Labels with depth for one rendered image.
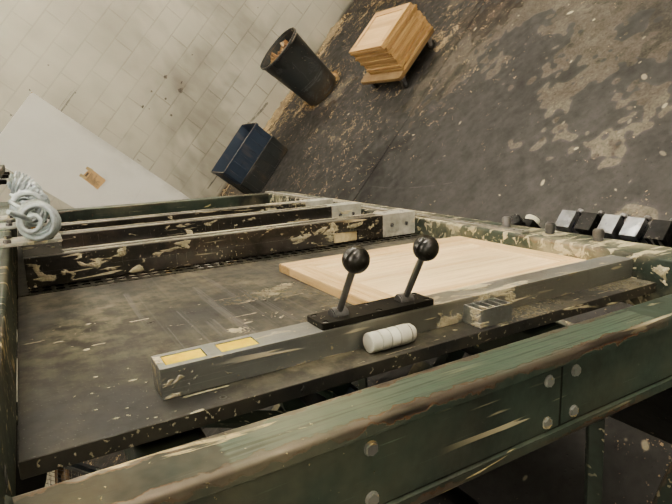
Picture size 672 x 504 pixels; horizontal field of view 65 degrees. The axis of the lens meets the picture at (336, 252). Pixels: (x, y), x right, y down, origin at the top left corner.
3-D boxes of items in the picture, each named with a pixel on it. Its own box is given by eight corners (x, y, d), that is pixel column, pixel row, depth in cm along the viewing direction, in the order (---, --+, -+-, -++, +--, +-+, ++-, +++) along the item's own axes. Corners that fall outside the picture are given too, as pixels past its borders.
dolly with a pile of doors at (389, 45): (444, 37, 425) (413, -1, 404) (409, 90, 420) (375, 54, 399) (400, 46, 477) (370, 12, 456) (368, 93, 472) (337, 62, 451)
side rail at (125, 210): (270, 215, 270) (268, 193, 267) (19, 241, 216) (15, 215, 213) (263, 213, 276) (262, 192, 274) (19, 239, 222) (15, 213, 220)
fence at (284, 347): (632, 277, 110) (633, 258, 109) (162, 401, 63) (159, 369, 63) (609, 272, 114) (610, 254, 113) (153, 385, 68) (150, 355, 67)
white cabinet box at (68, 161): (246, 236, 499) (31, 91, 394) (211, 288, 493) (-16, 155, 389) (227, 225, 551) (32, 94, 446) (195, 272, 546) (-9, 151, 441)
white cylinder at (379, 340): (373, 356, 74) (418, 344, 78) (373, 336, 74) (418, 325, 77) (362, 350, 77) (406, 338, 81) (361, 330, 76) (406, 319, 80)
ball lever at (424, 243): (418, 310, 83) (448, 244, 75) (399, 315, 82) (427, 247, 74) (405, 294, 86) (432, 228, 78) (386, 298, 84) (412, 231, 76)
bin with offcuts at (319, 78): (348, 70, 537) (302, 23, 504) (320, 111, 533) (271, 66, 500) (325, 73, 582) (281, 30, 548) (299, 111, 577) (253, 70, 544)
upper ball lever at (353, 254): (353, 326, 78) (378, 255, 70) (331, 331, 76) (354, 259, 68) (341, 308, 80) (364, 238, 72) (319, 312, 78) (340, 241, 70)
